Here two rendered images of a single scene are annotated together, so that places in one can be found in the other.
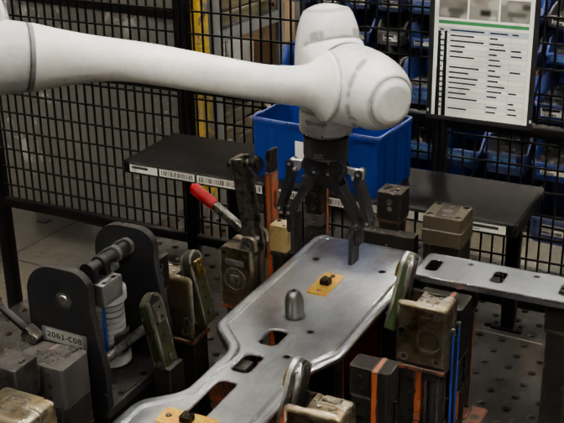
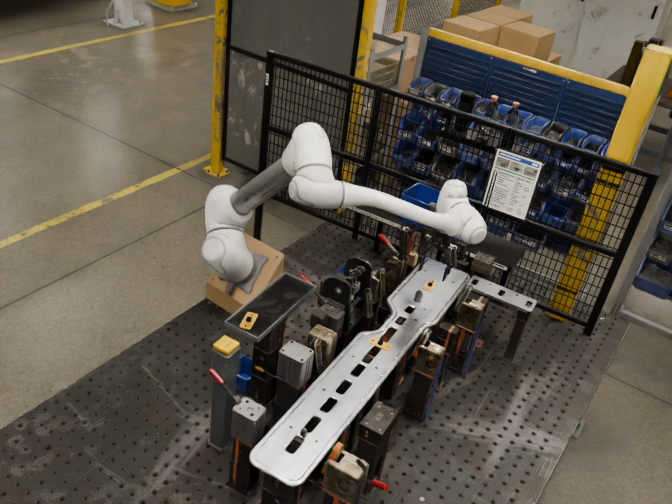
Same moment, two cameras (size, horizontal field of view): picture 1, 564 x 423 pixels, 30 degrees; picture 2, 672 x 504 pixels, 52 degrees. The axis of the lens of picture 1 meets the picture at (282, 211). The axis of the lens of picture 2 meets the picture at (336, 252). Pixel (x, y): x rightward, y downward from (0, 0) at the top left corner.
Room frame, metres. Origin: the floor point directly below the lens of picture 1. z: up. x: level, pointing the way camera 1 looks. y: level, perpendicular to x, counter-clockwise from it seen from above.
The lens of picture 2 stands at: (-0.72, 0.41, 2.65)
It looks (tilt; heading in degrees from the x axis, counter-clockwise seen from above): 33 degrees down; 358
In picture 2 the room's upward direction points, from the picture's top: 9 degrees clockwise
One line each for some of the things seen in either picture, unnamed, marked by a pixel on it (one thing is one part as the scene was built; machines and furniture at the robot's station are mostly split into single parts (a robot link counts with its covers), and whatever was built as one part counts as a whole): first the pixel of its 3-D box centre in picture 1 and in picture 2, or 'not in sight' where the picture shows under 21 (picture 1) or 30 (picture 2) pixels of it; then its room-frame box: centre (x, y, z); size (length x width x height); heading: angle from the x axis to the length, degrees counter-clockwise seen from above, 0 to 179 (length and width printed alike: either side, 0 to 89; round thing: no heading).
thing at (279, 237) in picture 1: (283, 310); (406, 287); (1.78, 0.00, 0.88); 0.04 x 0.04 x 0.36; 63
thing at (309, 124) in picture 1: (326, 117); not in sight; (1.65, -0.08, 1.31); 0.09 x 0.09 x 0.06
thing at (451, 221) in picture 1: (444, 295); (474, 290); (1.84, -0.31, 0.88); 0.08 x 0.08 x 0.36; 63
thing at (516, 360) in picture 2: (556, 368); (517, 332); (1.62, -0.48, 0.84); 0.11 x 0.06 x 0.29; 63
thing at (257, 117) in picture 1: (331, 145); (435, 211); (2.12, -0.11, 1.09); 0.30 x 0.17 x 0.13; 58
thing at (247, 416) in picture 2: not in sight; (245, 447); (0.78, 0.55, 0.88); 0.11 x 0.10 x 0.36; 63
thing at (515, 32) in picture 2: not in sight; (496, 75); (6.14, -1.12, 0.52); 1.20 x 0.80 x 1.05; 146
